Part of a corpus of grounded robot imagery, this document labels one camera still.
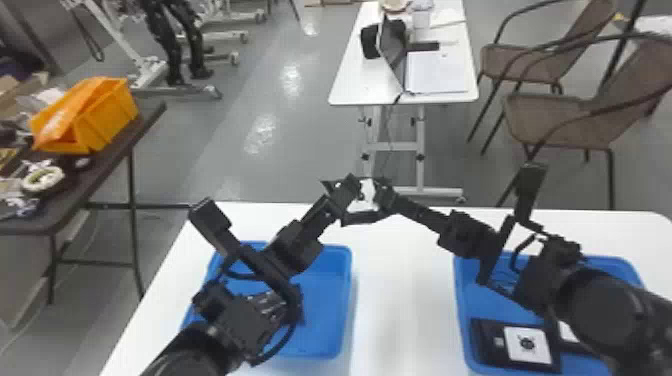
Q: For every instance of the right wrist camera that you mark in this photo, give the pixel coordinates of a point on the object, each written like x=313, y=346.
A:
x=527, y=191

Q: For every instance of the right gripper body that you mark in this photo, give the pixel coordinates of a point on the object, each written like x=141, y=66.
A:
x=462, y=233

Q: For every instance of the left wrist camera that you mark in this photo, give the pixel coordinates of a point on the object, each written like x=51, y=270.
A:
x=231, y=244

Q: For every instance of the grey laptop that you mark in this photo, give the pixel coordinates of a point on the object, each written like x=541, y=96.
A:
x=420, y=68

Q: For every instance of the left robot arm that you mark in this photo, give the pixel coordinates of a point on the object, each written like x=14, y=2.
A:
x=210, y=341

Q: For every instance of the blue tray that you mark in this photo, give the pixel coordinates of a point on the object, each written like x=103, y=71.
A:
x=480, y=302
x=328, y=299

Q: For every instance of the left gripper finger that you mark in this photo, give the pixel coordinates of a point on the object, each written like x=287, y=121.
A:
x=344, y=191
x=365, y=216

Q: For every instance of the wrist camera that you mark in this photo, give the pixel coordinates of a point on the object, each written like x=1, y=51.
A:
x=231, y=244
x=527, y=191

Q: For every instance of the white tape roll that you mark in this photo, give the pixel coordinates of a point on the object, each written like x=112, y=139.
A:
x=43, y=179

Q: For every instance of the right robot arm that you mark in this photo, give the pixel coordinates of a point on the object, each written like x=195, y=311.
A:
x=604, y=310

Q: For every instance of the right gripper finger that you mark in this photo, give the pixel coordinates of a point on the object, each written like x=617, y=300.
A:
x=386, y=193

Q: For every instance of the brown chair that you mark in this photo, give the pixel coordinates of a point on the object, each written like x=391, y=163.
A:
x=577, y=120
x=540, y=60

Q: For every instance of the dark side table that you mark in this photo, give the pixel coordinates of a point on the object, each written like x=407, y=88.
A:
x=105, y=168

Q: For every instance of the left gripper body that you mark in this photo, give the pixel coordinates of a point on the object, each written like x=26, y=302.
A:
x=294, y=244

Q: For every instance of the orange crate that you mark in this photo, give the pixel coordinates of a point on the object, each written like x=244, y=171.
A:
x=84, y=118

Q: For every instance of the white side table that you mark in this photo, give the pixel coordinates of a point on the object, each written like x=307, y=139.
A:
x=357, y=73

